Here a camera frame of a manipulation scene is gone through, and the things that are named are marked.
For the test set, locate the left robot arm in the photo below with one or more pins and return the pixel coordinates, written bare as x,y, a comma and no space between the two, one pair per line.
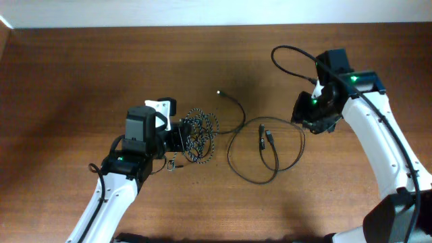
149,135

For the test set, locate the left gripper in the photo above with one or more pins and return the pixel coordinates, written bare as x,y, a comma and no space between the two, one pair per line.
182,136

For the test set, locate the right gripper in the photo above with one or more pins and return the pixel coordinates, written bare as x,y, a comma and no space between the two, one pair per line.
302,110

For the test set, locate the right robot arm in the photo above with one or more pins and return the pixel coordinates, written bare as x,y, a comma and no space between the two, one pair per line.
360,98

